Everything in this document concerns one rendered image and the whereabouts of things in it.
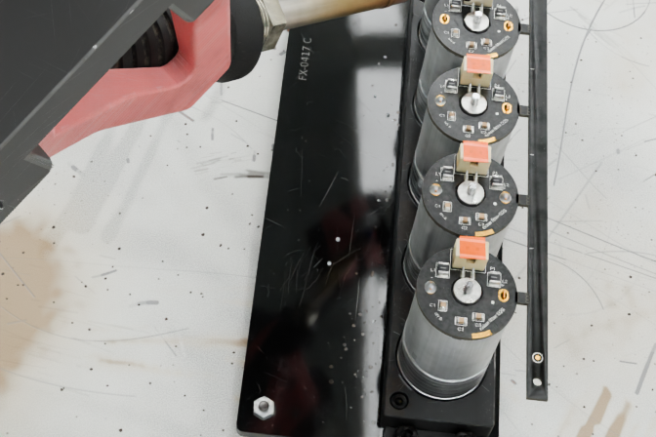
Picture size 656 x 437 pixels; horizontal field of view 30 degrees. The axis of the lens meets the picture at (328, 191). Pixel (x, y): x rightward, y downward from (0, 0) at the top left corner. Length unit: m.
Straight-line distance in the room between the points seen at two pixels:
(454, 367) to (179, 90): 0.11
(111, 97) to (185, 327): 0.14
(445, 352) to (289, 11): 0.09
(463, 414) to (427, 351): 0.03
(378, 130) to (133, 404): 0.11
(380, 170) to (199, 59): 0.14
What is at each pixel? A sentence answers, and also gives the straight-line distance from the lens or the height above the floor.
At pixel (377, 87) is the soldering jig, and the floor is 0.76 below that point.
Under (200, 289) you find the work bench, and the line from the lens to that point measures 0.37.
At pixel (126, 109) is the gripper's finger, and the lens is 0.24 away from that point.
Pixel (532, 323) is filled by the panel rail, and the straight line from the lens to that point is 0.30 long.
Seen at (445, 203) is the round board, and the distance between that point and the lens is 0.31.
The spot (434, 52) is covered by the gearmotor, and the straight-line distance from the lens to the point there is 0.35.
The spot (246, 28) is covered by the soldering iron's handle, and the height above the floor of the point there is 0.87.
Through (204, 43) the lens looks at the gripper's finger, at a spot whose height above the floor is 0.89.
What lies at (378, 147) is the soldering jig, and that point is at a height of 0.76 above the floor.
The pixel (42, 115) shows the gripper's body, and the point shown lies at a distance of 0.16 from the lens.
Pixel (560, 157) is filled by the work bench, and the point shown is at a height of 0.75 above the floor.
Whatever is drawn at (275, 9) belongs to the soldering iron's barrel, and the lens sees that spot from 0.28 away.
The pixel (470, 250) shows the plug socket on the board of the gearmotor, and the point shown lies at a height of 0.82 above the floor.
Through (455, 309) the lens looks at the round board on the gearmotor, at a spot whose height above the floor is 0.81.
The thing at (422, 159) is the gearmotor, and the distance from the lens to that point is 0.35.
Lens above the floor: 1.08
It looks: 59 degrees down
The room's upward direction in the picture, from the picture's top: 8 degrees clockwise
